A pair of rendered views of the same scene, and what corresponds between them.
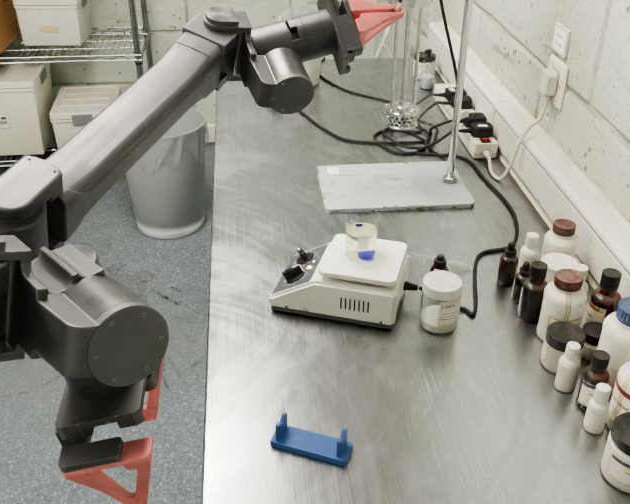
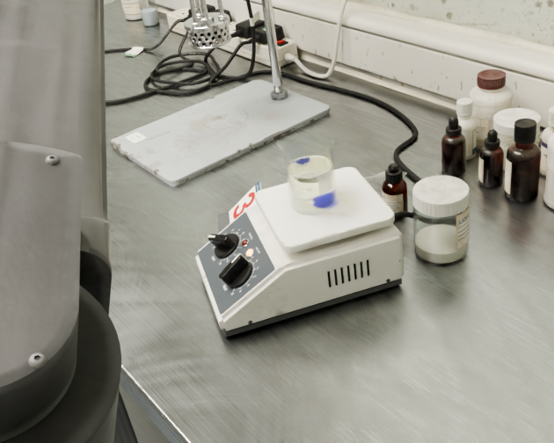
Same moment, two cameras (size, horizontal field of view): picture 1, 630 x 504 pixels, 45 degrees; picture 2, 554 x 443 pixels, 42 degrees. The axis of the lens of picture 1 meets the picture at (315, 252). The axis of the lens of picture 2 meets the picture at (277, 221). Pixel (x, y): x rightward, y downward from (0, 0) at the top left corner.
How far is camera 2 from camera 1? 0.57 m
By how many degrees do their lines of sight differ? 23
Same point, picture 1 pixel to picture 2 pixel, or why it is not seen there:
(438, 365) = (500, 298)
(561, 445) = not seen: outside the picture
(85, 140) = not seen: outside the picture
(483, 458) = not seen: outside the picture
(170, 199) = not seen: outside the picture
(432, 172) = (251, 96)
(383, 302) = (388, 250)
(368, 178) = (186, 128)
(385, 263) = (357, 199)
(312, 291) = (285, 281)
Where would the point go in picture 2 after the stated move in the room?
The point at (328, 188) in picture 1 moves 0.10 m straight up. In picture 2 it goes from (149, 158) to (134, 96)
